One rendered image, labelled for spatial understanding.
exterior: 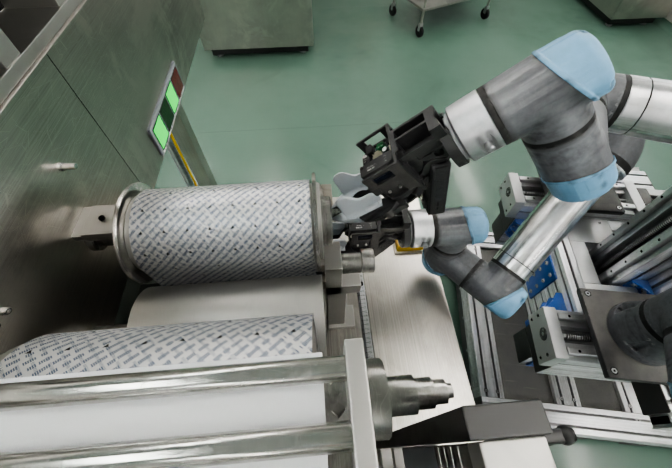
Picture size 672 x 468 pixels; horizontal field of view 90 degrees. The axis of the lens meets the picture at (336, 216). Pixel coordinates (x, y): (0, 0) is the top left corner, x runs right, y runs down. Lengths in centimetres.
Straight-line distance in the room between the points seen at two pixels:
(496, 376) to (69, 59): 157
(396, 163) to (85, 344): 34
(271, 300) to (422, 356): 43
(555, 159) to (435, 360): 51
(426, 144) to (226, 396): 32
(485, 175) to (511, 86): 205
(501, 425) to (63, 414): 26
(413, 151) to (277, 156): 201
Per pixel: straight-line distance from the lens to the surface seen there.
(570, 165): 47
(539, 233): 76
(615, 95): 58
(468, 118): 42
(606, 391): 181
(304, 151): 241
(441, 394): 34
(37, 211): 53
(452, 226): 67
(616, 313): 111
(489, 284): 75
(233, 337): 30
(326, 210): 47
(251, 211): 46
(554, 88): 42
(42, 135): 56
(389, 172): 43
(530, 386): 166
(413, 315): 83
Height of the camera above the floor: 167
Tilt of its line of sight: 55 degrees down
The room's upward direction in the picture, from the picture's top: straight up
